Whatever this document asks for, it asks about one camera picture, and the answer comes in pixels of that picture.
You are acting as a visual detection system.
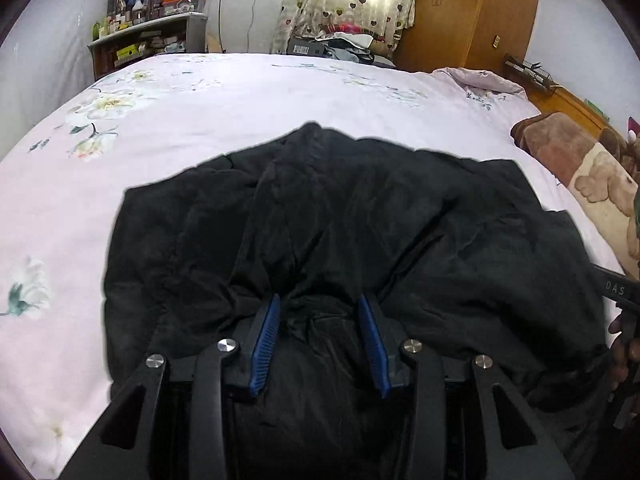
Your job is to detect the black puffer jacket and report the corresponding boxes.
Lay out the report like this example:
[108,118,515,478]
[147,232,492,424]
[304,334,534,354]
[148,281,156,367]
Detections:
[104,124,608,479]

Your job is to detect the clothes pile by window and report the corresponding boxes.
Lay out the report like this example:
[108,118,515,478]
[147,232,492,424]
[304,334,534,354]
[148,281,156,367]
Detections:
[286,37,396,68]

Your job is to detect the brown bear print blanket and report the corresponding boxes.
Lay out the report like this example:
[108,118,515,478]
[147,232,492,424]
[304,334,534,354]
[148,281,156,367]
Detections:
[511,112,639,278]

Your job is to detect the brown teddy bear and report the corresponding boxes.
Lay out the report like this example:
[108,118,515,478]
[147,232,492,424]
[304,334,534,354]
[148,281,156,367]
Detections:
[599,128,640,181]

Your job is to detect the wooden headboard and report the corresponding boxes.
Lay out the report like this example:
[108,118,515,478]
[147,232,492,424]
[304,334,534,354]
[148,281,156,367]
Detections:
[503,54,628,139]

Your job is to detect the pink floral bed cover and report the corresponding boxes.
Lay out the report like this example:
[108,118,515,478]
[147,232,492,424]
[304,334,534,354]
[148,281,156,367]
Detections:
[1,54,618,479]

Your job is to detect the orange wooden wardrobe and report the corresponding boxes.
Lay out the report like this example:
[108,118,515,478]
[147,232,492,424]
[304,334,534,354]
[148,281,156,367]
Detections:
[394,0,538,74]

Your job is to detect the dark wooden shelf unit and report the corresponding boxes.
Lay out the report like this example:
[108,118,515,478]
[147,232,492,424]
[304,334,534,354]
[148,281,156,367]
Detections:
[88,12,207,80]

